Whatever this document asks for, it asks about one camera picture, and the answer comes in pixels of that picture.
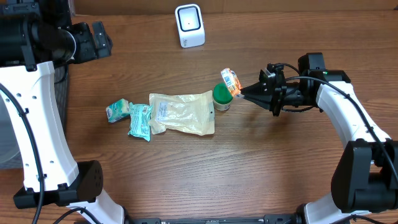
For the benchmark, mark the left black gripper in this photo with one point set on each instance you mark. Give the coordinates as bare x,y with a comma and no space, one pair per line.
84,33

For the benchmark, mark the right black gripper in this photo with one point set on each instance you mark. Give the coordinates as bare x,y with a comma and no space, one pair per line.
277,93

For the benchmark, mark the orange small box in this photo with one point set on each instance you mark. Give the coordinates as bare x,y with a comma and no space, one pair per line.
232,82

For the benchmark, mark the green lid jar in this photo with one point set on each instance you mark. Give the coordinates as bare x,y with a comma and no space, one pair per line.
221,97

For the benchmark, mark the beige plastic pouch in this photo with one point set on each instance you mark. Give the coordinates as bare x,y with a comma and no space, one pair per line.
192,114

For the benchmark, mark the teal white small box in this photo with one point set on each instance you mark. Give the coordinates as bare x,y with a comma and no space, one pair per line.
117,110

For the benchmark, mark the teal snack packet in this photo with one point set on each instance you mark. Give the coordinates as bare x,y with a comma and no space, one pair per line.
140,116

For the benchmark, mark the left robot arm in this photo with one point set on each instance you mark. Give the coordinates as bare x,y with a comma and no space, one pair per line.
37,37

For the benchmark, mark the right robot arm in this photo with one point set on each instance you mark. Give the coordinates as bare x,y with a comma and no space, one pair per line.
365,179

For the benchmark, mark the white barcode scanner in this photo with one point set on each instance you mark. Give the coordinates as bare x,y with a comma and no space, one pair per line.
190,25

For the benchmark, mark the grey plastic mesh basket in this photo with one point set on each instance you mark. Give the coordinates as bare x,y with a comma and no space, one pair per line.
10,153

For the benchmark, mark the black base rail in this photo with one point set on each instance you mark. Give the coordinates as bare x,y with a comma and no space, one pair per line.
211,221

